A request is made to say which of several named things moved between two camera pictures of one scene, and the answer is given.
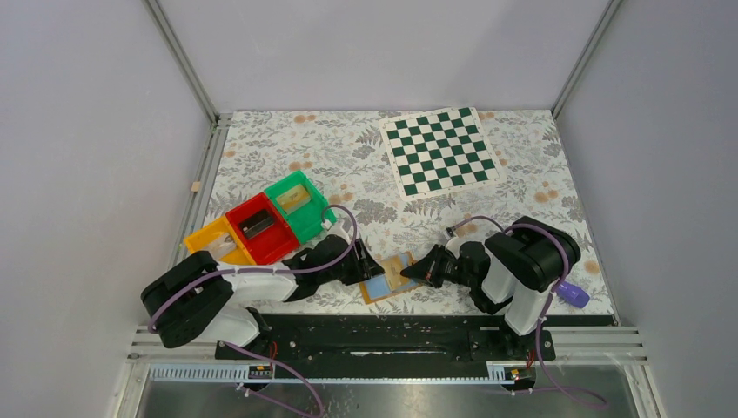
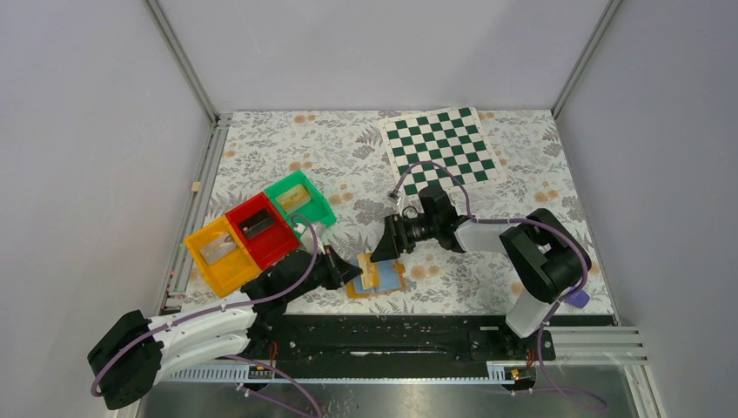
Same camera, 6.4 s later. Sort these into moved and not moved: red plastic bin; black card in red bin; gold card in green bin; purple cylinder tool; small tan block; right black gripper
Moved: small tan block; right black gripper
Not moved: black card in red bin; gold card in green bin; red plastic bin; purple cylinder tool
